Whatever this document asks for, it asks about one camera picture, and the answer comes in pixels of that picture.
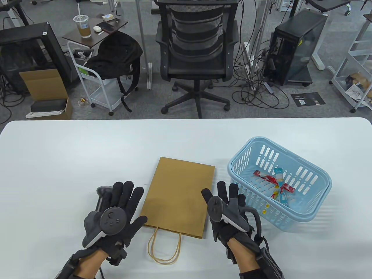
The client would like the person's left hand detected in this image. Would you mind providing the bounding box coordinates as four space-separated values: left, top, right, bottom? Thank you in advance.
99 181 148 254

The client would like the person's right hand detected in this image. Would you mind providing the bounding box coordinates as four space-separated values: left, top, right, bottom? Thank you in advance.
201 181 261 257

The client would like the black barcode scanner blue trim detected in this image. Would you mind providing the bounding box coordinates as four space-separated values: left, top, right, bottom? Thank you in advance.
96 186 114 211

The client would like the brown paper bag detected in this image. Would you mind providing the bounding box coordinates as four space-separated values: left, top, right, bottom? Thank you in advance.
139 157 215 264

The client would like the light blue plastic basket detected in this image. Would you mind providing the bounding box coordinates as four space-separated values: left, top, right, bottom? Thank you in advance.
227 137 332 232

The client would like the person's left forearm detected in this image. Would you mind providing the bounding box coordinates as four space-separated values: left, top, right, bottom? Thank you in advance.
73 248 109 279

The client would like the person's right forearm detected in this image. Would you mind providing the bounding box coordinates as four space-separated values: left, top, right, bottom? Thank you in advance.
228 244 262 279

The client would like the brown paper package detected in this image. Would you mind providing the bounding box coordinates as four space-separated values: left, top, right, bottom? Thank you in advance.
346 73 372 99

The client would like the grey VR controller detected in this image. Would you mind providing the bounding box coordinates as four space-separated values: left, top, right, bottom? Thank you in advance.
82 206 127 248
207 196 262 242

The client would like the black wrist pack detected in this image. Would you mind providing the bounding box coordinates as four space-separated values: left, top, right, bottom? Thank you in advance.
54 253 85 279

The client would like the white rolling cart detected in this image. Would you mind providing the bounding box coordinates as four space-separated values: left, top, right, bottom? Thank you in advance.
67 41 137 116
329 29 372 114

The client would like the open cardboard box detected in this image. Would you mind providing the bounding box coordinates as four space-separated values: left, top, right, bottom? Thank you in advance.
19 69 73 120

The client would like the black backpack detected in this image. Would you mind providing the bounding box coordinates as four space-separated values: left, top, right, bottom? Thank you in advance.
86 31 144 113

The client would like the black mesh office chair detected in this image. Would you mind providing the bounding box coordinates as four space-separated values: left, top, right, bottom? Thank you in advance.
155 0 240 119

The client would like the black leaflet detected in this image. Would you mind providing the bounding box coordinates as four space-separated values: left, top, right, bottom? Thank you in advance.
291 92 326 107

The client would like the white desk leg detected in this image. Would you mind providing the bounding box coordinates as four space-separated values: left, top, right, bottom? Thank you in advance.
246 0 272 91
135 0 153 90
310 12 335 71

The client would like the brown side table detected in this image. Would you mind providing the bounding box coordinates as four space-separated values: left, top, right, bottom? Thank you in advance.
62 13 128 48

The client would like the black phone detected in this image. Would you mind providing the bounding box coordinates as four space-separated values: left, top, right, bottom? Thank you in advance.
96 22 115 33

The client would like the plastic cup with straw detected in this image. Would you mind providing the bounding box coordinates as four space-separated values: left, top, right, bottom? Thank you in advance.
73 3 92 39

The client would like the black glass cabinet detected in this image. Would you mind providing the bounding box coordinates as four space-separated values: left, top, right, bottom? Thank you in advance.
0 23 73 95

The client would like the black computer tower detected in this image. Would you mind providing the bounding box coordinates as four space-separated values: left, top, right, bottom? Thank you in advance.
263 9 329 87

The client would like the black wrist strap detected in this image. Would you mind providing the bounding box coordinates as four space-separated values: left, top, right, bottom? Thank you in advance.
240 269 276 279

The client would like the tangle of black cables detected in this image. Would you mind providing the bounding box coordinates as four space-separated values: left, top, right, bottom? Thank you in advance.
230 0 291 110

